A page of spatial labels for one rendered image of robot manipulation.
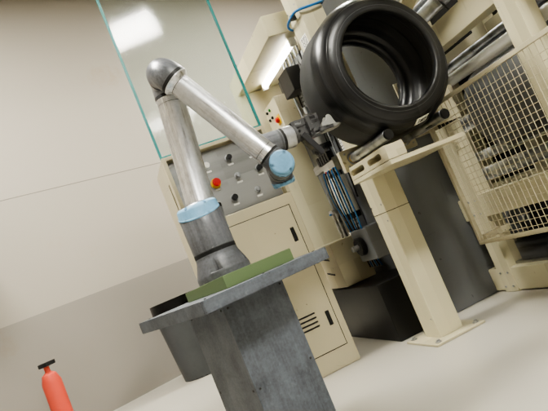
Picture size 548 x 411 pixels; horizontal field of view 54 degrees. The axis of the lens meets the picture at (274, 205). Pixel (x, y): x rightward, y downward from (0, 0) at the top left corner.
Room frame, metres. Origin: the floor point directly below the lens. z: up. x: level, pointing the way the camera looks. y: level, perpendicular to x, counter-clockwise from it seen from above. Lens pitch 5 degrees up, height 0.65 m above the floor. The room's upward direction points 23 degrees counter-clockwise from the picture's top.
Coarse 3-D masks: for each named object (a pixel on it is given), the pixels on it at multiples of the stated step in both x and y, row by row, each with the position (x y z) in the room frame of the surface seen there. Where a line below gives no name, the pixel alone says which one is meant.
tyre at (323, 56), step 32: (352, 0) 2.15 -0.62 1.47; (384, 0) 2.16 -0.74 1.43; (320, 32) 2.09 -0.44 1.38; (352, 32) 2.41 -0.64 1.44; (384, 32) 2.42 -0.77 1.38; (416, 32) 2.31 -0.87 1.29; (320, 64) 2.07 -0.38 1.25; (416, 64) 2.43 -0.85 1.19; (320, 96) 2.13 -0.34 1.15; (352, 96) 2.06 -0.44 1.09; (416, 96) 2.44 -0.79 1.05; (352, 128) 2.16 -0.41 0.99; (384, 128) 2.12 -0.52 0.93; (416, 128) 2.21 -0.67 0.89
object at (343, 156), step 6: (408, 144) 2.51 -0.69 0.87; (414, 144) 2.52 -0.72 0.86; (348, 150) 2.41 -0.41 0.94; (354, 150) 2.42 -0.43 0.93; (342, 156) 2.40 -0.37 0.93; (348, 156) 2.41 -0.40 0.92; (366, 156) 2.44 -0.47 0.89; (342, 162) 2.40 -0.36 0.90; (348, 162) 2.41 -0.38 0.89; (342, 168) 2.42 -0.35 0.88; (348, 168) 2.40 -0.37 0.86
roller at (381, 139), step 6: (384, 132) 2.09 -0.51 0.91; (390, 132) 2.09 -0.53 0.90; (378, 138) 2.12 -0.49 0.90; (384, 138) 2.09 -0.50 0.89; (390, 138) 2.09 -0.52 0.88; (366, 144) 2.23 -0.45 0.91; (372, 144) 2.19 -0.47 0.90; (378, 144) 2.16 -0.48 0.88; (360, 150) 2.29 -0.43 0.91; (366, 150) 2.25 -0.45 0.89; (372, 150) 2.23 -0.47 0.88; (354, 156) 2.36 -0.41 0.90; (360, 156) 2.32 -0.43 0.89; (354, 162) 2.41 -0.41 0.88
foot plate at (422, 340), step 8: (464, 320) 2.57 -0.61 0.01; (472, 320) 2.52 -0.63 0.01; (480, 320) 2.46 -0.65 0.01; (464, 328) 2.45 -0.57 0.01; (472, 328) 2.43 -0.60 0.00; (424, 336) 2.59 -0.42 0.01; (448, 336) 2.43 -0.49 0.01; (456, 336) 2.40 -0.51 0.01; (416, 344) 2.54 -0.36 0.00; (424, 344) 2.47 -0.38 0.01; (432, 344) 2.41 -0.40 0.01; (440, 344) 2.37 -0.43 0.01
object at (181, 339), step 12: (168, 300) 4.43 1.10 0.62; (180, 300) 3.99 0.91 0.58; (156, 312) 4.05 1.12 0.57; (180, 324) 4.00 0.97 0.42; (168, 336) 4.06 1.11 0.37; (180, 336) 4.01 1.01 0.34; (192, 336) 4.01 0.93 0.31; (180, 348) 4.03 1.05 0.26; (192, 348) 4.02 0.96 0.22; (180, 360) 4.07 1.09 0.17; (192, 360) 4.03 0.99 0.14; (204, 360) 4.03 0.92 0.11; (192, 372) 4.04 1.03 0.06; (204, 372) 4.03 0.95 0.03
